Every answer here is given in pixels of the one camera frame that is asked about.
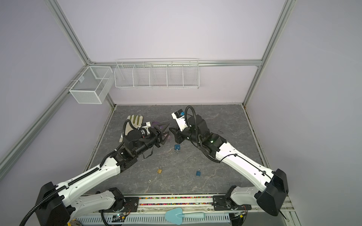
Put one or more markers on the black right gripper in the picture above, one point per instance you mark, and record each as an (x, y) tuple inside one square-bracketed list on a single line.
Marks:
[(179, 134)]

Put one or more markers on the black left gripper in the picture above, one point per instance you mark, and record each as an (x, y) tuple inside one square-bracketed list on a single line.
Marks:
[(157, 134)]

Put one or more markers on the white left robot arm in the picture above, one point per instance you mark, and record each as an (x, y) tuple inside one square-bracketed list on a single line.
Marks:
[(57, 204)]

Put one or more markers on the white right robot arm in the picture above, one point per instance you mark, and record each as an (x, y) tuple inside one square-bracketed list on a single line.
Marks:
[(240, 163)]

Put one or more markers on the purple garden trowel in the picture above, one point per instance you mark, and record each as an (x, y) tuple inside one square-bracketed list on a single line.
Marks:
[(156, 123)]

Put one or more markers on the cream and green work glove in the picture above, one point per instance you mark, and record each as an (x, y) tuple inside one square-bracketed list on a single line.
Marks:
[(136, 122)]

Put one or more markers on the white mesh box basket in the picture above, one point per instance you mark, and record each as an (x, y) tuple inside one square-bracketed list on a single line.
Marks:
[(93, 85)]

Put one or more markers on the teal garden trowel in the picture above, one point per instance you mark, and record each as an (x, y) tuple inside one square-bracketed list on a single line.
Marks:
[(176, 216)]

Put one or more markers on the yellow black pliers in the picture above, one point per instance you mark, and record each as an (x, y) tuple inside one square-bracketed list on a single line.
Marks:
[(74, 222)]

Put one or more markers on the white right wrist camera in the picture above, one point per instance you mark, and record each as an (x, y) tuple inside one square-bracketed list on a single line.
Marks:
[(179, 116)]

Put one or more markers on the white wire shelf basket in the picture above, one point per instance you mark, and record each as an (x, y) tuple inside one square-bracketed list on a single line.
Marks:
[(157, 73)]

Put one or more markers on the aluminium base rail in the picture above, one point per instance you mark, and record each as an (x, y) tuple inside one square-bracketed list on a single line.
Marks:
[(112, 200)]

